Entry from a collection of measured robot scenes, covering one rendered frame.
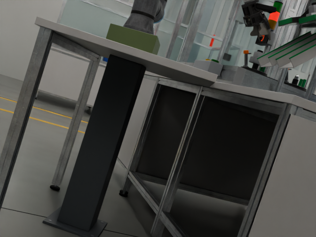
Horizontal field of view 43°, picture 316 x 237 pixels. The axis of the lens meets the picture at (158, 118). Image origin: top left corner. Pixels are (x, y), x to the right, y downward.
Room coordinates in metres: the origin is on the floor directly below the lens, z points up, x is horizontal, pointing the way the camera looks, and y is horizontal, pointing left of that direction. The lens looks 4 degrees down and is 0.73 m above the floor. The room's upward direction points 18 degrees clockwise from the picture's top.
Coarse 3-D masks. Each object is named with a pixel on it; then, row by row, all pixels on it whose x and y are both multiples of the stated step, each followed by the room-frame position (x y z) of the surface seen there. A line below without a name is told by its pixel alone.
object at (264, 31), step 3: (261, 24) 2.04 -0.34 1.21; (264, 24) 2.03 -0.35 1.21; (261, 27) 2.03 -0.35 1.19; (264, 27) 2.04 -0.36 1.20; (261, 30) 2.03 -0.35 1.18; (264, 30) 2.03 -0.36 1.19; (267, 30) 2.03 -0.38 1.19; (261, 33) 2.03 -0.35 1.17; (264, 33) 2.03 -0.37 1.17; (267, 33) 2.03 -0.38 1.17; (270, 33) 2.03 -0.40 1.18; (270, 36) 2.04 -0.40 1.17; (270, 39) 2.04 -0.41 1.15
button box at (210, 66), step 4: (196, 60) 2.17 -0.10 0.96; (200, 60) 2.11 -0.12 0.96; (204, 60) 2.07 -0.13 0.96; (208, 60) 2.03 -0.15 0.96; (196, 64) 2.15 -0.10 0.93; (200, 64) 2.10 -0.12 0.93; (204, 64) 2.05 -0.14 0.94; (208, 64) 2.00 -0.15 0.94; (212, 64) 1.99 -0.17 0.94; (216, 64) 2.00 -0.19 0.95; (220, 64) 2.01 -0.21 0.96; (200, 68) 2.08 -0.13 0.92; (204, 68) 2.04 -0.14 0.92; (208, 68) 1.99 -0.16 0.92; (212, 68) 1.99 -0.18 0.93; (216, 68) 2.00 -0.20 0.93; (220, 68) 2.01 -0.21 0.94; (212, 72) 2.00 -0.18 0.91; (216, 72) 2.00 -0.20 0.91; (220, 72) 2.01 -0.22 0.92
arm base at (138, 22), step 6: (132, 12) 1.91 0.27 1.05; (138, 12) 1.89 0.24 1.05; (144, 12) 1.89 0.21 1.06; (132, 18) 1.89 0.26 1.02; (138, 18) 1.88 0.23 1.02; (144, 18) 1.89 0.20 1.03; (150, 18) 1.90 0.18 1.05; (126, 24) 1.89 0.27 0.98; (132, 24) 1.87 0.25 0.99; (138, 24) 1.87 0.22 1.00; (144, 24) 1.88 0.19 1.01; (150, 24) 1.90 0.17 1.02; (138, 30) 1.86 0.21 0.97; (144, 30) 1.87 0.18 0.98; (150, 30) 1.90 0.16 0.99
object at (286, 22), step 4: (304, 12) 1.89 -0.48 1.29; (308, 12) 1.89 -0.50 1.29; (300, 16) 1.75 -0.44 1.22; (304, 16) 1.76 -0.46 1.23; (284, 20) 1.81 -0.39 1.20; (288, 20) 1.77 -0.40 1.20; (292, 20) 1.75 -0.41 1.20; (296, 20) 1.75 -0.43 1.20; (280, 24) 1.85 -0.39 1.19; (284, 24) 1.81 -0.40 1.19; (288, 24) 1.82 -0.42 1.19; (292, 24) 1.85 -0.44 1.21; (296, 24) 1.88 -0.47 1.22
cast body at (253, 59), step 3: (258, 51) 2.08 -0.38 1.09; (261, 51) 2.07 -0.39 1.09; (255, 54) 2.08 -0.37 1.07; (258, 54) 2.06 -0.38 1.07; (261, 54) 2.07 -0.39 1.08; (264, 54) 2.07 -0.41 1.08; (252, 57) 2.08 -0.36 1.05; (255, 57) 2.06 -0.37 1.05; (249, 60) 2.09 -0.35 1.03; (252, 60) 2.07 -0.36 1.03; (255, 60) 2.06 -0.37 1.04; (258, 63) 2.07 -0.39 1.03
